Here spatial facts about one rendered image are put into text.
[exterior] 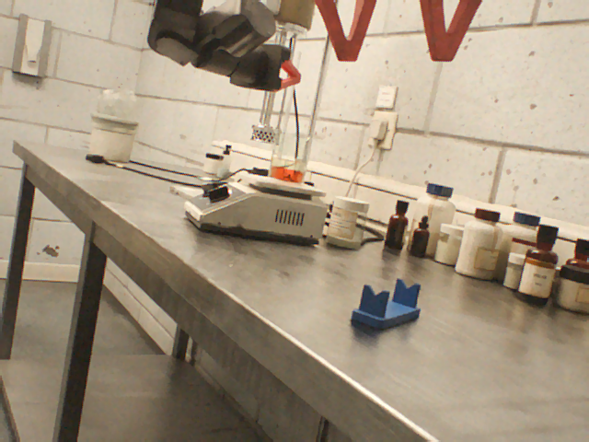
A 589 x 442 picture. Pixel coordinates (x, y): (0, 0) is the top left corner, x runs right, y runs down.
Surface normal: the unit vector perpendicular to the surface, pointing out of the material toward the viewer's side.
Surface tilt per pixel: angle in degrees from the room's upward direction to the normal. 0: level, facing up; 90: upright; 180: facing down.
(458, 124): 90
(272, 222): 90
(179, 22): 145
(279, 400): 90
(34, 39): 90
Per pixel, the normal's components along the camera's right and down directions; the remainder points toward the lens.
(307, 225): 0.33, 0.18
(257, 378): -0.85, -0.11
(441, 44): 0.48, 0.37
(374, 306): -0.53, 0.00
